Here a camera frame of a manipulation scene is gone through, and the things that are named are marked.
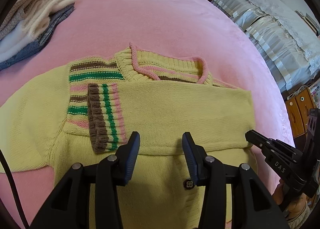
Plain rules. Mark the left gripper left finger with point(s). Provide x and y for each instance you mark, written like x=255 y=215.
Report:
x=67 y=206

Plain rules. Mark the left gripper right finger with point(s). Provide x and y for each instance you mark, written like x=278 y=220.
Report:
x=252 y=204

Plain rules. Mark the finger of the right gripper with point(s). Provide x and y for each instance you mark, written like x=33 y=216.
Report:
x=262 y=142

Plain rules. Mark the yellow striped knit sweater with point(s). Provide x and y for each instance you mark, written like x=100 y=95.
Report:
x=85 y=110

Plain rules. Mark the person right hand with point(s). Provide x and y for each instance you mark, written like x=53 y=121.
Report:
x=296 y=207

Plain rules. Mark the cream knit sleeve cuff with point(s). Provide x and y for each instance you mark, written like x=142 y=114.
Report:
x=297 y=221

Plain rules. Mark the orange wooden cabinet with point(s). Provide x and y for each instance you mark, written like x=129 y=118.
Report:
x=298 y=106

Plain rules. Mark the blue denim folded garment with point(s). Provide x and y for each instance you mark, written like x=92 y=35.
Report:
x=41 y=42

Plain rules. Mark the cream fleece folded garment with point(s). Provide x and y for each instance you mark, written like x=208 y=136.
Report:
x=29 y=29

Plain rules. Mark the pink fleece bed blanket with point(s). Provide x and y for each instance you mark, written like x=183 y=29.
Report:
x=178 y=28

